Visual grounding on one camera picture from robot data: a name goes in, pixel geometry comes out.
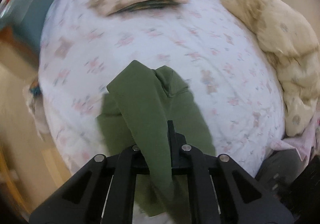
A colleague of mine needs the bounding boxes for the cream duvet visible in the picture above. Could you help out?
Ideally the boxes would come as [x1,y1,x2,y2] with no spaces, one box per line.
[217,0,320,137]

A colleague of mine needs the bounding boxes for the dark grey cloth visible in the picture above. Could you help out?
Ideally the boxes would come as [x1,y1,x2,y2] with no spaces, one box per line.
[255,149,320,214]

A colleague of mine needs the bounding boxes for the teal bed end board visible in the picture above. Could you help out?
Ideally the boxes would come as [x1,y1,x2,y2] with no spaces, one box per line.
[0,0,68,49]

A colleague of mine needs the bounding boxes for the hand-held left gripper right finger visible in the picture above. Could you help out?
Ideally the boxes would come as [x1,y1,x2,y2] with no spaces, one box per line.
[167,120,295,224]

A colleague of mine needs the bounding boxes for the pink floral cloth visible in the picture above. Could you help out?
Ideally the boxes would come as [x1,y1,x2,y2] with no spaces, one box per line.
[271,116,320,164]

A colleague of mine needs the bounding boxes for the crumpled bag with cloth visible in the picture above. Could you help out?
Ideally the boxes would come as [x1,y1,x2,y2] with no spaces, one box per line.
[24,78,50,137]

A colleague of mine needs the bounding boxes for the folded camouflage garment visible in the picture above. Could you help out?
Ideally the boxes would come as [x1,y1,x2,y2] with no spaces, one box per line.
[110,0,179,14]

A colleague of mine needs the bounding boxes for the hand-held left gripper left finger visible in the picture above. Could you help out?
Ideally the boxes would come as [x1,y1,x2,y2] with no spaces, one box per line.
[29,144,151,224]

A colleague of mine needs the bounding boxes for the bed with floral sheet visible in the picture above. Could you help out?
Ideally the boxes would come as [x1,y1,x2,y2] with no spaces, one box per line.
[37,0,287,224]

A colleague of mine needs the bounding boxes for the green pants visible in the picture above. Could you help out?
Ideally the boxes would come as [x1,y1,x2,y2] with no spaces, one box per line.
[96,60,217,224]

